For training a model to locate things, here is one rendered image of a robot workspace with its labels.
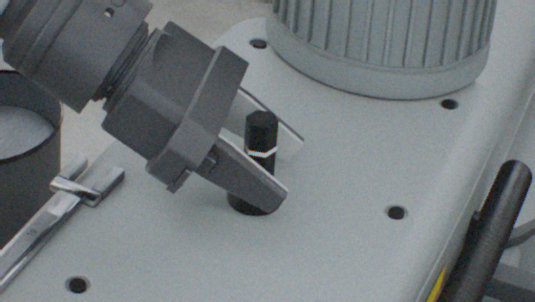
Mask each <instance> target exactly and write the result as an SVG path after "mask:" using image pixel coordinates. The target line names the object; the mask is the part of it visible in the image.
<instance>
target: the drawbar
mask: <svg viewBox="0 0 535 302"><path fill-rule="evenodd" d="M278 122H279V121H278V120H277V118H276V117H275V115H274V113H273V112H269V111H264V110H259V109H257V110H255V111H254V112H252V113H250V114H249V115H247V116H246V125H245V138H244V142H245V144H246V146H247V148H248V150H249V151H254V152H260V153H267V152H268V151H269V150H271V149H273V148H274V147H276V143H277V133H278ZM244 153H245V154H247V155H248V156H249V157H250V158H251V159H253V160H254V161H255V162H256V163H258V164H259V165H260V166H261V167H262V168H264V169H265V170H266V171H267V172H268V173H269V174H270V175H271V176H273V175H274V164H275V154H276V151H274V152H273V153H271V154H269V155H268V156H267V157H266V158H265V157H259V156H253V155H249V154H248V153H247V151H246V149H245V147H244ZM239 213H242V214H245V215H247V216H266V215H268V214H270V213H267V212H265V211H264V210H262V209H261V208H259V207H257V206H255V205H252V204H250V203H249V202H247V201H245V200H243V199H240V210H239Z"/></svg>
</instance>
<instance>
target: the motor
mask: <svg viewBox="0 0 535 302"><path fill-rule="evenodd" d="M497 3H498V2H497V0H267V14H266V30H267V38H268V41H269V42H270V44H271V46H273V48H274V49H275V50H276V52H277V53H278V54H279V55H280V56H282V57H283V58H284V59H285V60H286V61H287V62H288V63H289V64H291V65H292V66H293V67H294V68H296V69H297V70H299V71H300V72H302V73H303V74H305V75H307V76H309V77H311V78H313V79H315V80H317V81H319V82H321V83H323V84H326V85H328V86H331V87H333V88H336V89H339V90H341V91H344V92H348V93H352V94H356V95H360V96H364V97H375V98H384V99H419V98H427V97H439V96H442V95H446V94H448V93H451V92H453V91H457V90H459V89H460V88H462V87H464V86H466V85H467V84H471V82H473V81H474V80H475V79H477V77H478V76H480V75H481V73H482V71H483V70H484V69H485V65H486V63H487V60H488V53H489V50H490V42H491V38H492V29H493V25H494V18H495V14H496V8H497Z"/></svg>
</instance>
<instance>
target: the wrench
mask: <svg viewBox="0 0 535 302"><path fill-rule="evenodd" d="M88 165H89V160H88V156H86V155H84V154H82V153H78V154H77V155H75V157H74V158H73V159H71V160H70V161H69V163H68V164H67V165H66V166H65V167H64V168H63V170H61V171H59V172H58V173H57V177H56V178H55V179H54V180H53V181H52V182H51V183H50V190H51V191H52V192H54V193H55V194H53V196H52V197H51V198H50V200H49V201H48V202H47V203H46V204H44V205H43V207H42V208H41V209H40V210H39V212H37V213H36V214H35V215H34V217H33V218H31V219H30V220H29V221H28V222H27V223H26V225H25V226H23V227H22V229H21V230H20V231H19V232H18V233H17V234H16V235H15V236H14V238H13V239H12V240H11V241H10V242H8V244H7V245H6V246H4V248H3V249H2V250H1V251H0V293H1V292H3V290H4V289H5V288H6V287H7V286H8V284H9V283H10V282H11V280H12V279H13V278H15V276H16V275H17V274H18V272H20V271H21V270H22V269H23V268H24V267H26V265H27V264H28V263H30V261H31V260H32V258H33V257H34V256H35V255H36V254H37V252H38V251H39V250H41V249H42V248H43V247H44V246H45V244H47V243H48V242H49V241H50V239H51V238H52V237H54V234H55V233H56V232H57V231H58V230H59V229H60V228H61V227H62V226H63V224H64V223H65V222H66V221H68V220H69V218H70V217H71V216H72V215H73V214H74V213H75V212H76V211H77V210H78V209H79V208H80V206H81V204H85V205H87V206H90V207H95V206H96V205H98V204H99V203H100V202H101V201H103V200H104V199H105V198H106V197H107V196H108V195H109V194H110V193H111V192H112V191H113V190H114V188H115V187H116V186H117V185H118V183H119V182H120V181H121V180H123V179H124V178H125V169H123V168H120V167H117V166H112V167H110V168H109V169H108V171H107V172H106V173H105V174H104V175H103V176H102V177H100V178H99V180H98V181H97V182H96V183H95V184H94V185H93V187H92V189H89V188H87V187H85V186H82V185H80V184H77V183H74V181H75V180H76V178H77V177H78V176H79V175H80V174H82V173H83V171H84V170H85V169H86V168H87V167H88Z"/></svg>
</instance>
